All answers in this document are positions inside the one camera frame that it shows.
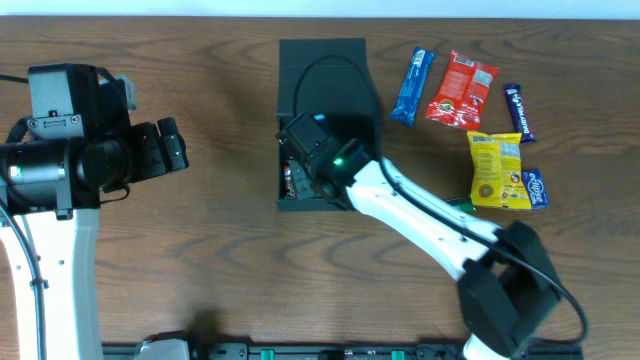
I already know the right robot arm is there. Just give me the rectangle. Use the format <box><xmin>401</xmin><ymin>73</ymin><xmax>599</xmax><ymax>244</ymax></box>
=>
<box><xmin>276</xmin><ymin>113</ymin><xmax>561</xmax><ymax>359</ymax></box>

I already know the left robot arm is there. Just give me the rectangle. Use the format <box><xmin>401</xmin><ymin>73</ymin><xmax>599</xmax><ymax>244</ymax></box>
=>
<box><xmin>1</xmin><ymin>64</ymin><xmax>188</xmax><ymax>359</ymax></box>

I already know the Haribo gummy candy bag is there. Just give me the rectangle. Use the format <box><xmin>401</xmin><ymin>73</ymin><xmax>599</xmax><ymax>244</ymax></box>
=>
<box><xmin>283</xmin><ymin>160</ymin><xmax>299</xmax><ymax>199</ymax></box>

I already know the purple Dairy Milk bar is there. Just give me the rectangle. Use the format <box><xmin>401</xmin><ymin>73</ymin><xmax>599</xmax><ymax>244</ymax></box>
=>
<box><xmin>503</xmin><ymin>84</ymin><xmax>536</xmax><ymax>143</ymax></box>

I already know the red snack bag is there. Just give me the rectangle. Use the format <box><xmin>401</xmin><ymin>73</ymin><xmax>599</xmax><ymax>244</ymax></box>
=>
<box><xmin>425</xmin><ymin>50</ymin><xmax>501</xmax><ymax>131</ymax></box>

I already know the dark green gift box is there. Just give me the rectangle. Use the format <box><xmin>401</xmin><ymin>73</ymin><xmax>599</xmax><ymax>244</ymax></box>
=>
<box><xmin>277</xmin><ymin>38</ymin><xmax>374</xmax><ymax>212</ymax></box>

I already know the blue Eclipse mints box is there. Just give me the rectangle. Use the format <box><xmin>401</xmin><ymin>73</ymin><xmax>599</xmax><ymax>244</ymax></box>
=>
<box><xmin>522</xmin><ymin>170</ymin><xmax>550</xmax><ymax>210</ymax></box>

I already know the yellow snack bag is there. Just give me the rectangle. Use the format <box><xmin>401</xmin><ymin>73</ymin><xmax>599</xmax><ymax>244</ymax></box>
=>
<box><xmin>467</xmin><ymin>131</ymin><xmax>532</xmax><ymax>210</ymax></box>

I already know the blue cookie packet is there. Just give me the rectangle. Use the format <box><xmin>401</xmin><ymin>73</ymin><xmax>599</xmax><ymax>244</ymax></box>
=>
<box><xmin>390</xmin><ymin>47</ymin><xmax>436</xmax><ymax>127</ymax></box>

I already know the green gum pack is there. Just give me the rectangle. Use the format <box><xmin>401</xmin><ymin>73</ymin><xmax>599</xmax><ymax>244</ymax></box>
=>
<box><xmin>446</xmin><ymin>197</ymin><xmax>476</xmax><ymax>213</ymax></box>

